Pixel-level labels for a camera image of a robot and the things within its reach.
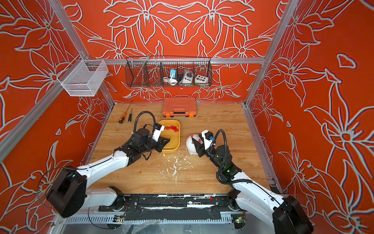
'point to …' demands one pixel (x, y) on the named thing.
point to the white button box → (200, 79)
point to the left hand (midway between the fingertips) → (169, 139)
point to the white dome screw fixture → (190, 146)
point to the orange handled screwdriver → (121, 119)
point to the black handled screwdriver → (130, 116)
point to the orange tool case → (179, 107)
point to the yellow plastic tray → (174, 145)
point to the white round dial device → (188, 77)
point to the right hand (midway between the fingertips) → (193, 137)
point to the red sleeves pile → (172, 127)
